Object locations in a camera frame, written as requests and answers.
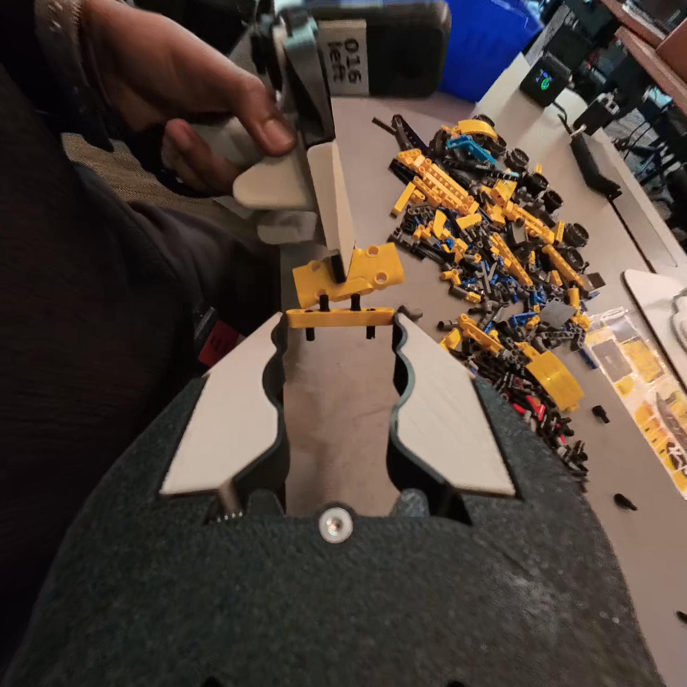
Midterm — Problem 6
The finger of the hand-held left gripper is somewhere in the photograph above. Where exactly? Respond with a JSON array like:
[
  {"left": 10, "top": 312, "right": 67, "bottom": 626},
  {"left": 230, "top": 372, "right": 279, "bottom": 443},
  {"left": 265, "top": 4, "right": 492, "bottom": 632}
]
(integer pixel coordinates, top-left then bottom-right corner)
[{"left": 306, "top": 140, "right": 357, "bottom": 284}]

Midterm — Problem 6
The black power adapter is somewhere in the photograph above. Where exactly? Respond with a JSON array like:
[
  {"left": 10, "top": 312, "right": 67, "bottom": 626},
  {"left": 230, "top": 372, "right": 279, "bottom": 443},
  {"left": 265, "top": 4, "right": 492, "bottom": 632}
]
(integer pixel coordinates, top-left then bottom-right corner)
[{"left": 569, "top": 129, "right": 623, "bottom": 202}]

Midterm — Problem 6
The person's left hand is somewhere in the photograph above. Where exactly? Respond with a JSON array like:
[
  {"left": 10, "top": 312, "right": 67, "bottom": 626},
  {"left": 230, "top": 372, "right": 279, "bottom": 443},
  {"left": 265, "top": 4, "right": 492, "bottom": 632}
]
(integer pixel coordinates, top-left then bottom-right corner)
[{"left": 81, "top": 0, "right": 299, "bottom": 195}]

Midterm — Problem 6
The yellow rectangular panel brick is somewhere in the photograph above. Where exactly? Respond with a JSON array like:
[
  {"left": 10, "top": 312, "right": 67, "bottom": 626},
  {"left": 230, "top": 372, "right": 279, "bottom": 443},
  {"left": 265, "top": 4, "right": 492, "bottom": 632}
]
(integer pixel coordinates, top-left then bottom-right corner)
[{"left": 292, "top": 243, "right": 406, "bottom": 309}]

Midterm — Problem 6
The white book stand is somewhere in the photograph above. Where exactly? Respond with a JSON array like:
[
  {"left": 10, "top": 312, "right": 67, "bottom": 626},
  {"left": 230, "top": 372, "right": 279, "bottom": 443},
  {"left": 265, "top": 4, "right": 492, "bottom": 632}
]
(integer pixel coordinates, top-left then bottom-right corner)
[{"left": 623, "top": 268, "right": 687, "bottom": 357}]

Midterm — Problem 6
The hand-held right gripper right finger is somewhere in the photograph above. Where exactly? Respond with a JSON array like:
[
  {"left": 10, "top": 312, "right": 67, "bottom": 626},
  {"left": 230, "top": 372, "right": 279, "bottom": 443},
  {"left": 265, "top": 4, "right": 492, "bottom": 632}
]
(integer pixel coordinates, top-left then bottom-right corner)
[{"left": 389, "top": 313, "right": 517, "bottom": 497}]

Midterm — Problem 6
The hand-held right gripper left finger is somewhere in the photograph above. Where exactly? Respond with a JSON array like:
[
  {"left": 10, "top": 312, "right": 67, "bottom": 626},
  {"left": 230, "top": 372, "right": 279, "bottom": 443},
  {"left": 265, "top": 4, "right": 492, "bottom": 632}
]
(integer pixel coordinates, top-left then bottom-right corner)
[{"left": 160, "top": 312, "right": 289, "bottom": 520}]

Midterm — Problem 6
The black power bank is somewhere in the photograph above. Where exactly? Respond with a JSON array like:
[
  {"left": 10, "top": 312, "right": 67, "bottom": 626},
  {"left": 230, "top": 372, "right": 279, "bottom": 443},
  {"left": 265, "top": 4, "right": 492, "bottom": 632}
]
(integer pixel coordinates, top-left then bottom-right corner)
[{"left": 520, "top": 54, "right": 572, "bottom": 107}]

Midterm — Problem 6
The pile of yellow blue bricks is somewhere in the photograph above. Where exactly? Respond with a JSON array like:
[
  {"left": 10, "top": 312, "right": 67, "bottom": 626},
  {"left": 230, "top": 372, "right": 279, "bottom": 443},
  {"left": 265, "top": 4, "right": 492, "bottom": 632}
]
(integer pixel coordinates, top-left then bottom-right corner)
[{"left": 373, "top": 114, "right": 607, "bottom": 355}]

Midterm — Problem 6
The black charger plug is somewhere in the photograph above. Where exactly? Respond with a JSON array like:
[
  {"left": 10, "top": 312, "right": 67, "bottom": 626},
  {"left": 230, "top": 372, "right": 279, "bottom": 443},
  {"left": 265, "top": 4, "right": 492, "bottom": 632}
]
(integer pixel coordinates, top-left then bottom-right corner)
[{"left": 577, "top": 92, "right": 631, "bottom": 135}]

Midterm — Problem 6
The yellow beam with black pins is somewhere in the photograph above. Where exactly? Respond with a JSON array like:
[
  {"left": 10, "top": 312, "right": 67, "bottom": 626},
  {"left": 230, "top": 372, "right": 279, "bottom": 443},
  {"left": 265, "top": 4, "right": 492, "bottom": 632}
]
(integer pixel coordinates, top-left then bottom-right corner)
[{"left": 286, "top": 292, "right": 397, "bottom": 341}]

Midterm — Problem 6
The pile of black red pins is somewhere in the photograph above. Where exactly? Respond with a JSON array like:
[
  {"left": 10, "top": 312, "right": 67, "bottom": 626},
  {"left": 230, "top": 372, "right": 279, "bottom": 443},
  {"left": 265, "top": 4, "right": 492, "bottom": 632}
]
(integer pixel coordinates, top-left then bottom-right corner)
[{"left": 462, "top": 343, "right": 591, "bottom": 492}]

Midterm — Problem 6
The blue plastic storage bin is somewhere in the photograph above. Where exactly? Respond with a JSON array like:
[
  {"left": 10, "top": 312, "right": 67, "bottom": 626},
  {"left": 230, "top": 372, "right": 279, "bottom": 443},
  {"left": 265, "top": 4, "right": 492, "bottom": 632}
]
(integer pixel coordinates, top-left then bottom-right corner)
[{"left": 439, "top": 0, "right": 544, "bottom": 104}]

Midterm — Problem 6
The large yellow panel brick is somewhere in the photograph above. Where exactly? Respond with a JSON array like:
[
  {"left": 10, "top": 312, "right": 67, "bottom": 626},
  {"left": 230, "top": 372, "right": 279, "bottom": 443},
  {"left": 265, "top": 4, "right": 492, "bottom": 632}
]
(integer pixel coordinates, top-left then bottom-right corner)
[{"left": 523, "top": 351, "right": 586, "bottom": 413}]

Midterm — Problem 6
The person's left forearm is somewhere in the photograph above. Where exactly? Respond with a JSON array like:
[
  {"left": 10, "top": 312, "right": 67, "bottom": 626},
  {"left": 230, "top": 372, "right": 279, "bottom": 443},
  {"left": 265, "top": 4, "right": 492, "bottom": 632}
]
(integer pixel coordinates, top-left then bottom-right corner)
[{"left": 29, "top": 0, "right": 115, "bottom": 154}]

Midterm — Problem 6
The red black tag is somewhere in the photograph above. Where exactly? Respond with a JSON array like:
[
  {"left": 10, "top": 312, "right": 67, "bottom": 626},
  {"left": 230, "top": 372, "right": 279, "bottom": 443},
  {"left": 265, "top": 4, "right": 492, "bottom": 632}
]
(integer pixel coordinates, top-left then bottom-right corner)
[{"left": 194, "top": 306, "right": 242, "bottom": 368}]

